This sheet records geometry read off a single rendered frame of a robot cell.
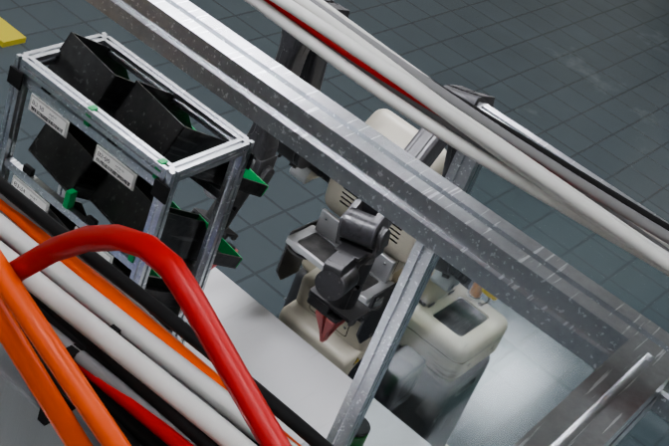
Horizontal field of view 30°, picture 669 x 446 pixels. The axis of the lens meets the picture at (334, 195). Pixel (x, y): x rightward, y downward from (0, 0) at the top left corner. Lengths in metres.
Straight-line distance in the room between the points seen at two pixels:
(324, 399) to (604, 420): 1.82
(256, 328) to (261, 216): 1.91
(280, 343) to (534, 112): 3.67
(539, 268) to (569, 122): 5.31
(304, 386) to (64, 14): 3.24
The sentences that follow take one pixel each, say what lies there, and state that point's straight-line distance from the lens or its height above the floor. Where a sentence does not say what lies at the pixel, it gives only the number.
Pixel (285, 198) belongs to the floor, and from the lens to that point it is 4.91.
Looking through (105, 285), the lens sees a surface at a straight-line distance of 0.72.
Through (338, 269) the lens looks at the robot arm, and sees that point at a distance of 2.12.
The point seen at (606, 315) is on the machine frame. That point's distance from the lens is 1.10.
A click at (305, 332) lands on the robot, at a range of 3.04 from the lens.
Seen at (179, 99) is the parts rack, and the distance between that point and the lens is 2.02.
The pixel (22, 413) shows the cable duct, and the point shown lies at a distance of 0.73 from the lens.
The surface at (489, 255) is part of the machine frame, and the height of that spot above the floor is 2.08.
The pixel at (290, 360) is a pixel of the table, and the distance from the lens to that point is 2.83.
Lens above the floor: 2.67
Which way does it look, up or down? 32 degrees down
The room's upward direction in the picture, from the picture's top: 22 degrees clockwise
